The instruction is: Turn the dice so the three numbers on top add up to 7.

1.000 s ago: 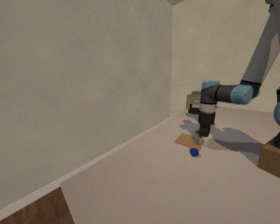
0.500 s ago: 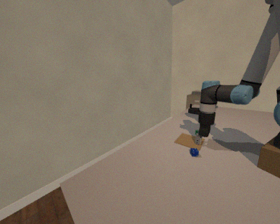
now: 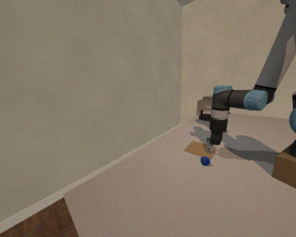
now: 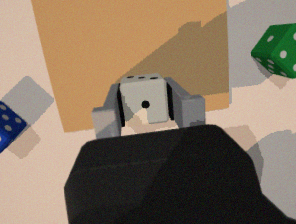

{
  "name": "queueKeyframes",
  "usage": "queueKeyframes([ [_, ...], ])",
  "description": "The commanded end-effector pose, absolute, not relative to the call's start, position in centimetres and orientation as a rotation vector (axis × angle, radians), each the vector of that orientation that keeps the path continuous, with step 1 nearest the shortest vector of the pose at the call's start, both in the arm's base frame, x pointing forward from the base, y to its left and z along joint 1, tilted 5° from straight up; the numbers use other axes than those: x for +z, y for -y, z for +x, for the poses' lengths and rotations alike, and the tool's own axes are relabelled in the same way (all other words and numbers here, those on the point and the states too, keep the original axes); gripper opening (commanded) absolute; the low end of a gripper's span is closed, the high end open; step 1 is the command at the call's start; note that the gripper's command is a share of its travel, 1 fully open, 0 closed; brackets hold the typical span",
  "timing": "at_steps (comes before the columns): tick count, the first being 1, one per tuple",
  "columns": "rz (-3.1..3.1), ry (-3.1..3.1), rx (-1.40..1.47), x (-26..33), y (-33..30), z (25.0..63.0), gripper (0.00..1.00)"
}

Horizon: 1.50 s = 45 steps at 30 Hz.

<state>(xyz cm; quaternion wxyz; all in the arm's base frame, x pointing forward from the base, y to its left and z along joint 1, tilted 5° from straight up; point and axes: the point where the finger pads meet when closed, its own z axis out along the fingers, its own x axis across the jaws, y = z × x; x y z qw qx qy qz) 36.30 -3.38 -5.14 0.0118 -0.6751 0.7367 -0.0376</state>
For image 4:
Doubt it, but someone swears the blue die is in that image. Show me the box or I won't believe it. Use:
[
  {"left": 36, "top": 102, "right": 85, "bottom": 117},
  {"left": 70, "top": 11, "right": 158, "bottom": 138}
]
[{"left": 0, "top": 101, "right": 27, "bottom": 154}]

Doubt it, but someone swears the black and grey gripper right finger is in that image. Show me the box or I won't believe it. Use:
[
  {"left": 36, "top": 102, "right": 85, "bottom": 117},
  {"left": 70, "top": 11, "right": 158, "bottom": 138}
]
[{"left": 164, "top": 77, "right": 206, "bottom": 128}]

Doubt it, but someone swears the tan square mat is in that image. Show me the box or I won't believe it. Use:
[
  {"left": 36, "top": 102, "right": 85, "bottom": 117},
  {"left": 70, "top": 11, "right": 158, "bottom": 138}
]
[{"left": 31, "top": 0, "right": 229, "bottom": 133}]

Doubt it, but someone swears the green die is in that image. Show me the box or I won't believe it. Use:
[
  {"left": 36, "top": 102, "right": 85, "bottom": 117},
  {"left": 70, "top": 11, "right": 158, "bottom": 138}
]
[{"left": 251, "top": 23, "right": 296, "bottom": 79}]

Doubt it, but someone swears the beige die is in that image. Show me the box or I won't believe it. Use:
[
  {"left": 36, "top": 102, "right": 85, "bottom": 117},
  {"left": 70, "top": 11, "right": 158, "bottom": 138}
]
[{"left": 120, "top": 73, "right": 169, "bottom": 127}]

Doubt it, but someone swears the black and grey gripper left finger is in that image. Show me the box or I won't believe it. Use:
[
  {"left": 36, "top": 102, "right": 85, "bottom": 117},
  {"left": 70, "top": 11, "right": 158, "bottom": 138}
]
[{"left": 91, "top": 83, "right": 125, "bottom": 139}]

